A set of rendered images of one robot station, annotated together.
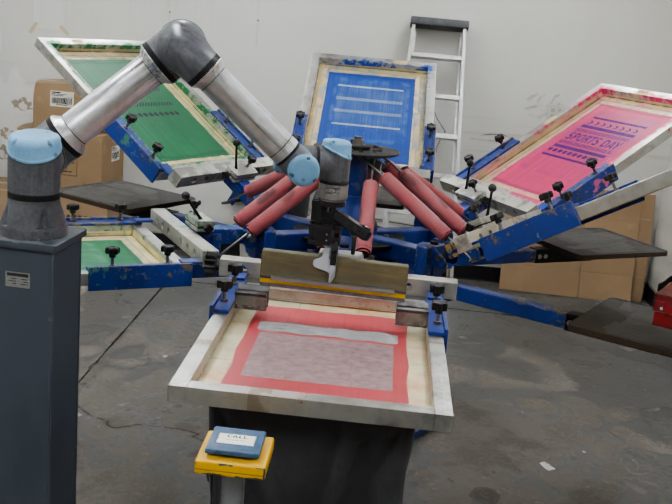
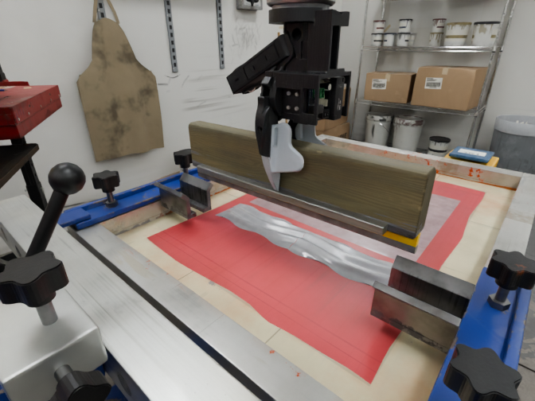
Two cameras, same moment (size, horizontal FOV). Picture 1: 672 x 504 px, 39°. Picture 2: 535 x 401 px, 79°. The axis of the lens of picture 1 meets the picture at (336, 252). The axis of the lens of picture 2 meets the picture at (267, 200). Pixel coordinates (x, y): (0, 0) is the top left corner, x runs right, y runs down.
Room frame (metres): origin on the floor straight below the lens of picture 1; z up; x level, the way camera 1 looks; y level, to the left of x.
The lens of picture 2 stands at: (2.72, 0.25, 1.26)
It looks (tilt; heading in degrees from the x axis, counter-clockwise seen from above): 26 degrees down; 218
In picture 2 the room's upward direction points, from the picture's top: straight up
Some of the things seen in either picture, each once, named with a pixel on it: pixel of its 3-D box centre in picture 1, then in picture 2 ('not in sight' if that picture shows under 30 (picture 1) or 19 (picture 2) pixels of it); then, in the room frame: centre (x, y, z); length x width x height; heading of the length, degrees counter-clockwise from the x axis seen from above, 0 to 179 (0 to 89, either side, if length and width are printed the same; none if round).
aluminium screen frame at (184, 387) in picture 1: (324, 344); (341, 205); (2.18, 0.01, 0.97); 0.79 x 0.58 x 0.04; 177
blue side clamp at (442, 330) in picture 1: (435, 323); (154, 203); (2.41, -0.28, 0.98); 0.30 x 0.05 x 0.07; 177
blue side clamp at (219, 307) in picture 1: (228, 302); (474, 371); (2.43, 0.28, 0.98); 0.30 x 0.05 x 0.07; 177
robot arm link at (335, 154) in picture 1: (334, 161); not in sight; (2.37, 0.02, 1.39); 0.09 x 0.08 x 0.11; 100
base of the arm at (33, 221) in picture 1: (33, 211); not in sight; (2.12, 0.70, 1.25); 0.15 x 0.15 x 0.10
